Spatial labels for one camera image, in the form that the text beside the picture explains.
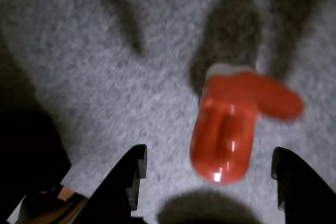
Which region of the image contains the orange shrimp sushi toy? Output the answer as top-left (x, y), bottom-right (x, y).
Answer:
top-left (189, 62), bottom-right (305, 185)

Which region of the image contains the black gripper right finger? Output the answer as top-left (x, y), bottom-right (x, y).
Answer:
top-left (271, 146), bottom-right (336, 224)

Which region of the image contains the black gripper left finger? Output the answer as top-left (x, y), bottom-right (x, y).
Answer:
top-left (86, 144), bottom-right (148, 224)

